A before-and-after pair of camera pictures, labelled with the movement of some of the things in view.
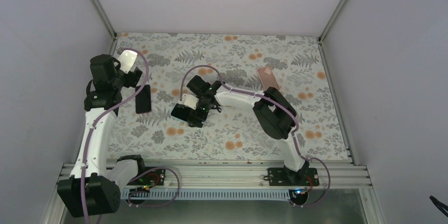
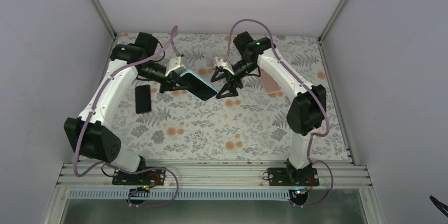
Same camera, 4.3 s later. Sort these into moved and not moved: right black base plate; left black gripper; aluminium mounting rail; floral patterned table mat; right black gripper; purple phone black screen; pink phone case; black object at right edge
Moved: left black gripper; right black gripper
Not moved: floral patterned table mat; pink phone case; right black base plate; purple phone black screen; aluminium mounting rail; black object at right edge
